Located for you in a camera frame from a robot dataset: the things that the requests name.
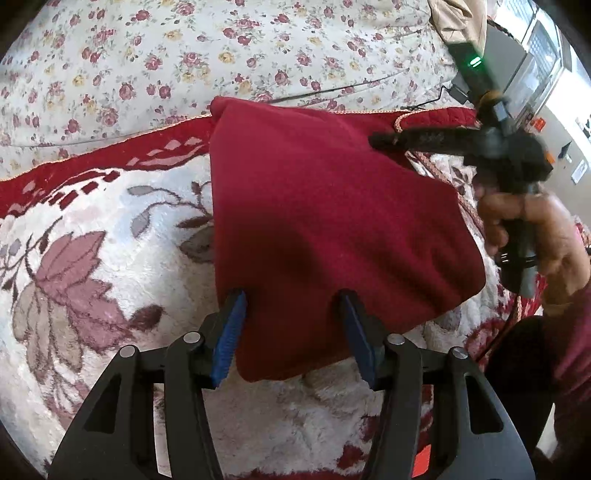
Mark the white floral bed sheet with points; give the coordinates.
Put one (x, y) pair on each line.
(85, 74)

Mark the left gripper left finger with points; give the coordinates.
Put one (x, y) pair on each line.
(113, 433)

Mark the beige cloth on bed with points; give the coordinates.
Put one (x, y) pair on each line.
(459, 21)

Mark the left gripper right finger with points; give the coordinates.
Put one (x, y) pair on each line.
(472, 436)

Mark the person's right hand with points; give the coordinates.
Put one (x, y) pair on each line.
(562, 257)

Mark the red and white floral blanket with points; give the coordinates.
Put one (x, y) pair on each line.
(114, 246)

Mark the red sleeve forearm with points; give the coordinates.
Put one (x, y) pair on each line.
(569, 338)

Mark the dark red fleece garment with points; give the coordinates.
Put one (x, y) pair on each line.
(304, 206)

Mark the grey cabinet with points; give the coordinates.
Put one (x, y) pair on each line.
(525, 74)

